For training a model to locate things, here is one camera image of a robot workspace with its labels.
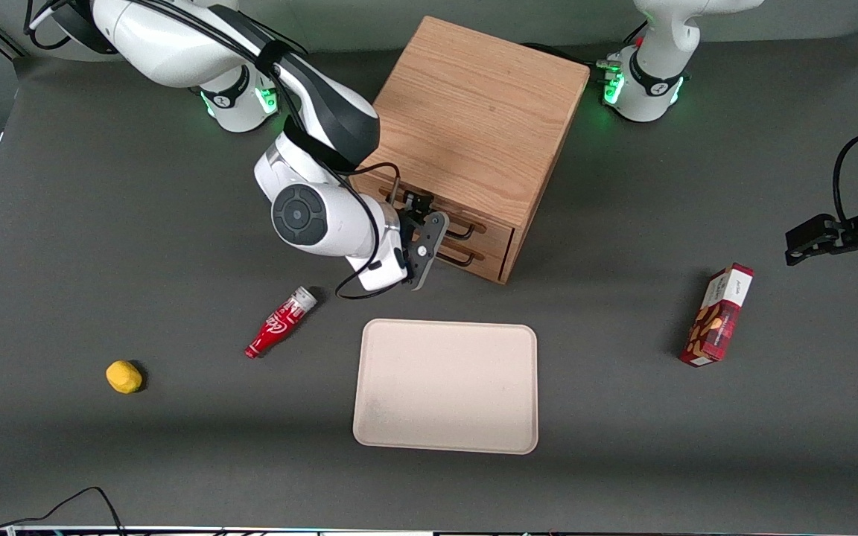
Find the yellow lemon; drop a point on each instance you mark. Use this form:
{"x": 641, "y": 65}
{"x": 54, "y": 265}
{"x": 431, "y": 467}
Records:
{"x": 124, "y": 377}

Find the red plastic bottle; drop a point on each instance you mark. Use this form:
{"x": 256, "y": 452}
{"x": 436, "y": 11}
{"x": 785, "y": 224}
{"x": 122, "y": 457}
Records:
{"x": 280, "y": 324}

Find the wooden drawer cabinet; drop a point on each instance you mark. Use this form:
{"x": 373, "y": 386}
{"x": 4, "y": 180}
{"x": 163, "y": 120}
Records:
{"x": 474, "y": 112}

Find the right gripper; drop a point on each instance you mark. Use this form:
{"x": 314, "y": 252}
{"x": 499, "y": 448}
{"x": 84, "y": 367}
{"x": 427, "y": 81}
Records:
{"x": 415, "y": 205}

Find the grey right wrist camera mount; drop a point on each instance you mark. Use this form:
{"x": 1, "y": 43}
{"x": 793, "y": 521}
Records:
{"x": 427, "y": 249}

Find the beige plastic tray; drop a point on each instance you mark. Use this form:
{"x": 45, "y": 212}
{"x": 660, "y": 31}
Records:
{"x": 445, "y": 385}

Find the red snack box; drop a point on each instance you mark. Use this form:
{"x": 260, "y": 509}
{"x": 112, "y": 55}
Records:
{"x": 719, "y": 316}

